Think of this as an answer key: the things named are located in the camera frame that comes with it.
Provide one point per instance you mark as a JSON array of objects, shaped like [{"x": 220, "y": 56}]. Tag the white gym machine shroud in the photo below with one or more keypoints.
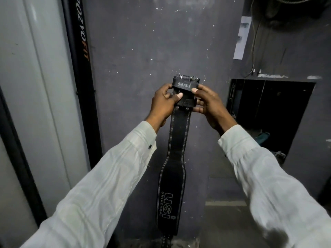
[{"x": 38, "y": 100}]

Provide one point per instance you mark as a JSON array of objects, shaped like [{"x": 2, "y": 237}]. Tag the black USI leather belt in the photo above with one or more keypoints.
[{"x": 170, "y": 178}]

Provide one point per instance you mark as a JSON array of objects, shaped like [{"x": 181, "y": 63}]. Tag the person's left hand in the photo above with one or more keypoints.
[{"x": 161, "y": 108}]

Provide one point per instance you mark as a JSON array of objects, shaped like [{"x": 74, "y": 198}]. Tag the broken wall mirror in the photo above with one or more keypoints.
[{"x": 284, "y": 113}]

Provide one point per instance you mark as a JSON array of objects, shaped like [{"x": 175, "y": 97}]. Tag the white paper sheet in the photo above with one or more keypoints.
[{"x": 241, "y": 43}]

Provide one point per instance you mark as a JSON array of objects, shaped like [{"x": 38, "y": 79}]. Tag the person's left forearm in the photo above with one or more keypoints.
[{"x": 98, "y": 193}]

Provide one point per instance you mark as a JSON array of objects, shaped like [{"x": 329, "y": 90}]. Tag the teal bag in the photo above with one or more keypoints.
[{"x": 262, "y": 138}]

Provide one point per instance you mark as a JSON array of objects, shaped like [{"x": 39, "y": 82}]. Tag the dark metal machine frame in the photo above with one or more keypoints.
[{"x": 18, "y": 165}]

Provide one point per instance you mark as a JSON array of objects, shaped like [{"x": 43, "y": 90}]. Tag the person's right forearm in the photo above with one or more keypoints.
[{"x": 271, "y": 191}]

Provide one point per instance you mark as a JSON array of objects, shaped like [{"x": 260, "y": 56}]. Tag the dark wall fan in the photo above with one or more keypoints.
[{"x": 274, "y": 7}]

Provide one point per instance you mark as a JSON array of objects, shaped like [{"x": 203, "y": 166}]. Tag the person's right hand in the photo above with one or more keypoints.
[{"x": 214, "y": 113}]

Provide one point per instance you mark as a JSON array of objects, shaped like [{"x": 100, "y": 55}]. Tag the pile of white items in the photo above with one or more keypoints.
[{"x": 279, "y": 154}]

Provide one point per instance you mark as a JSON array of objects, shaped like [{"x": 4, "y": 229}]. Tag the black lettered machine post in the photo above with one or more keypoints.
[{"x": 82, "y": 74}]

